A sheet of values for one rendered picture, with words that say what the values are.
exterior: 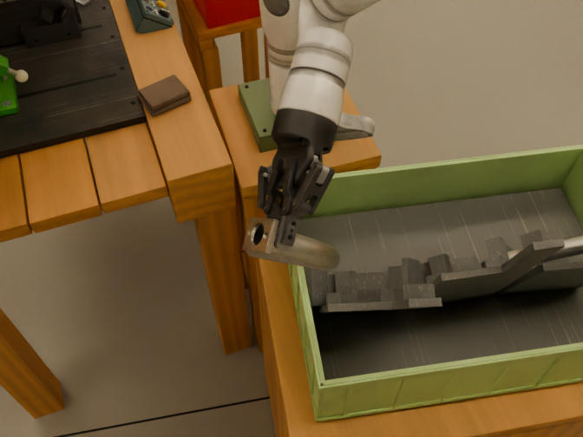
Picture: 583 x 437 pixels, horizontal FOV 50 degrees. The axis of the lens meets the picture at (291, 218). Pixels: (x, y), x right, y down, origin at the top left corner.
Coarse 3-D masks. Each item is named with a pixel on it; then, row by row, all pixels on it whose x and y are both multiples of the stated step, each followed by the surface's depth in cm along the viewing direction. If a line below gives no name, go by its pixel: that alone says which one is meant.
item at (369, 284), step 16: (368, 272) 109; (368, 288) 108; (384, 288) 108; (416, 288) 84; (432, 288) 86; (336, 304) 94; (352, 304) 94; (368, 304) 94; (384, 304) 94; (400, 304) 88; (416, 304) 82; (432, 304) 83
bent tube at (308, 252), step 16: (256, 224) 72; (272, 224) 69; (256, 240) 73; (272, 240) 69; (304, 240) 73; (256, 256) 95; (272, 256) 91; (288, 256) 73; (304, 256) 73; (320, 256) 75; (336, 256) 77
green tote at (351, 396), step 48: (336, 192) 122; (384, 192) 124; (432, 192) 127; (480, 192) 129; (576, 192) 127; (336, 384) 94; (384, 384) 97; (432, 384) 101; (480, 384) 104; (528, 384) 108
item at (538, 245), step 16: (528, 240) 88; (544, 240) 87; (560, 240) 86; (528, 256) 88; (544, 256) 89; (464, 272) 96; (480, 272) 96; (496, 272) 96; (512, 272) 97; (448, 288) 101; (464, 288) 103; (480, 288) 105; (496, 288) 108
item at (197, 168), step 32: (128, 32) 154; (160, 32) 154; (160, 64) 146; (192, 96) 140; (160, 128) 134; (192, 128) 134; (160, 160) 129; (192, 160) 128; (224, 160) 128; (192, 192) 131; (224, 192) 134
